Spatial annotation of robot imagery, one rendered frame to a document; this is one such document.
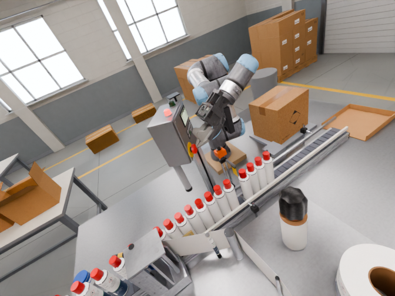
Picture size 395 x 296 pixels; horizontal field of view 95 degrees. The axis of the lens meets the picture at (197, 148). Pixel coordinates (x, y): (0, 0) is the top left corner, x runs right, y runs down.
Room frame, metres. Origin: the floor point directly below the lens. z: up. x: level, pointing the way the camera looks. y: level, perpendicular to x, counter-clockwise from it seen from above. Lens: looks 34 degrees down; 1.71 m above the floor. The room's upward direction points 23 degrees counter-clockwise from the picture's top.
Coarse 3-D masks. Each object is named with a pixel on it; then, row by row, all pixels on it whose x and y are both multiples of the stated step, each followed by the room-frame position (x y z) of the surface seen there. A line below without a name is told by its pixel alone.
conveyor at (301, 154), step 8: (328, 136) 0.79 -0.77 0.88; (312, 144) 0.78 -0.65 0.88; (320, 144) 0.76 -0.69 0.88; (328, 144) 0.73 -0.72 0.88; (304, 152) 0.75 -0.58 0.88; (320, 152) 0.71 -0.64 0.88; (288, 160) 0.74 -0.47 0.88; (296, 160) 0.71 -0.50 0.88; (280, 168) 0.71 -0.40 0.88; (288, 168) 0.69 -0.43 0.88; (296, 168) 0.66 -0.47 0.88; (288, 176) 0.64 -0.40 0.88; (240, 200) 0.61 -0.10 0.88; (256, 200) 0.57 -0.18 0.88; (232, 216) 0.54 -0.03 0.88; (224, 224) 0.52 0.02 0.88; (136, 288) 0.40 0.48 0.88
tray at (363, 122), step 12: (348, 108) 1.01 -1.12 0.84; (360, 108) 0.95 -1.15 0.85; (372, 108) 0.89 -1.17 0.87; (336, 120) 0.95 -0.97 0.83; (348, 120) 0.90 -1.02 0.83; (360, 120) 0.86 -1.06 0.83; (372, 120) 0.82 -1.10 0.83; (384, 120) 0.78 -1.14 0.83; (360, 132) 0.77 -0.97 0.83; (372, 132) 0.70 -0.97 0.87
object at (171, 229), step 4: (164, 220) 0.51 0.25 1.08; (168, 220) 0.50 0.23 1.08; (164, 224) 0.49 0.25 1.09; (168, 224) 0.49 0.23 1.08; (172, 224) 0.50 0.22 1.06; (168, 228) 0.49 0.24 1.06; (172, 228) 0.49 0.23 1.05; (176, 228) 0.49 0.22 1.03; (168, 232) 0.48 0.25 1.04; (172, 232) 0.48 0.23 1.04; (176, 232) 0.48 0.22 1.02; (180, 232) 0.50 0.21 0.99; (172, 236) 0.48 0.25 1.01; (176, 236) 0.48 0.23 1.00; (180, 236) 0.49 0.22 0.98
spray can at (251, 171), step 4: (248, 164) 0.63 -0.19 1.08; (252, 164) 0.62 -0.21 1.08; (248, 168) 0.62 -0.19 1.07; (252, 168) 0.61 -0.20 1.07; (248, 172) 0.62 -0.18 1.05; (252, 172) 0.61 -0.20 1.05; (256, 172) 0.61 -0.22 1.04; (252, 176) 0.60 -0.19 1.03; (256, 176) 0.60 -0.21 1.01; (252, 180) 0.60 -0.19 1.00; (256, 180) 0.60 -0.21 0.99; (252, 184) 0.60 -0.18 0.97; (256, 184) 0.60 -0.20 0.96; (252, 188) 0.61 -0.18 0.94; (256, 188) 0.60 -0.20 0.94; (256, 192) 0.60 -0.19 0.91
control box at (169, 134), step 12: (168, 108) 0.67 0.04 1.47; (180, 108) 0.65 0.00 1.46; (156, 120) 0.60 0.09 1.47; (168, 120) 0.56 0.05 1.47; (180, 120) 0.60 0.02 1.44; (156, 132) 0.57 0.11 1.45; (168, 132) 0.55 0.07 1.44; (180, 132) 0.56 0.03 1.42; (156, 144) 0.58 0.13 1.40; (168, 144) 0.56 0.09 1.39; (180, 144) 0.55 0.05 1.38; (168, 156) 0.57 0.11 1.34; (180, 156) 0.55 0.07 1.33; (192, 156) 0.56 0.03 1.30
